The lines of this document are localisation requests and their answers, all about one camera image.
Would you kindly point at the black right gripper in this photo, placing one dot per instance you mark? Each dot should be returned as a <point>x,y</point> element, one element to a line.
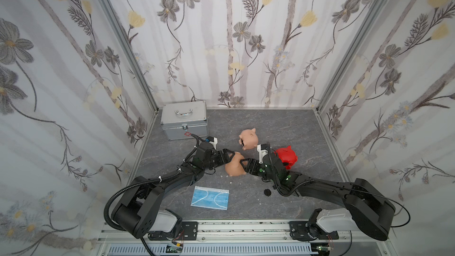
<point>254,166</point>

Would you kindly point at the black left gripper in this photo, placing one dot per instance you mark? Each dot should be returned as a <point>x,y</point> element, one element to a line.
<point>218,156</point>

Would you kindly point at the tan piggy bank front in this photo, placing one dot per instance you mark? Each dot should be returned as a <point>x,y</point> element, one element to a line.
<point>234,168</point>

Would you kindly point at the black round rubber plug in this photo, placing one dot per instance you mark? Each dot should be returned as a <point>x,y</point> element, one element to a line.
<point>267,192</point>

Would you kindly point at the red piggy bank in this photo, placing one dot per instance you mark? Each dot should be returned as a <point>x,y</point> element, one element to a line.
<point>288,156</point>

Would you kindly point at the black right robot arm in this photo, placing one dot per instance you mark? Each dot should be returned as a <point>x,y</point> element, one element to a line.
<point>371,211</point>

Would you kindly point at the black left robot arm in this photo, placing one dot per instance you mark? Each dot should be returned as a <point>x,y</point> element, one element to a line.
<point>134,209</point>

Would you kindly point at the pink piggy bank rear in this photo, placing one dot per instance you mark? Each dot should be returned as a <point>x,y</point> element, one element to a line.
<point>248,139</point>

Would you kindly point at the blue surgical face mask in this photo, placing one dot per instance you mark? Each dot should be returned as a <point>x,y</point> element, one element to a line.
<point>210,198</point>

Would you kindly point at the silver metal first aid case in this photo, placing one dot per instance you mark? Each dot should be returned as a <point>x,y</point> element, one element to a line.
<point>180,120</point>

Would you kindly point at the small green circuit board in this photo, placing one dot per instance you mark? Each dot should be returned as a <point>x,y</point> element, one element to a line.
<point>174,248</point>

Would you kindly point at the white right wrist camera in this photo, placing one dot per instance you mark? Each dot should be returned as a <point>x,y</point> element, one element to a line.
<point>263,150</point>

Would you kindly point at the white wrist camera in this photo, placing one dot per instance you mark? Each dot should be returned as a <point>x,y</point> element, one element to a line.
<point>263,150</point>
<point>213,141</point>

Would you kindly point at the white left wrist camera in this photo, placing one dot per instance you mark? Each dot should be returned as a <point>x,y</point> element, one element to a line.
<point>213,141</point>

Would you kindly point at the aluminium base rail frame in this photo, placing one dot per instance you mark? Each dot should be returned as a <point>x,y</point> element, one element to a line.
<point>244,238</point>

